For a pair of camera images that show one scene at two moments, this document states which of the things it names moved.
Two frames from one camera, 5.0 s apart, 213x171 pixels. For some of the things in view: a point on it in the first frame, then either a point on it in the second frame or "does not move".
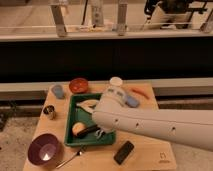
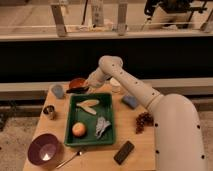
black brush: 88,130 to 78,90
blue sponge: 133,102 does not move
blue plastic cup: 58,91 does not move
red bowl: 78,85 does not move
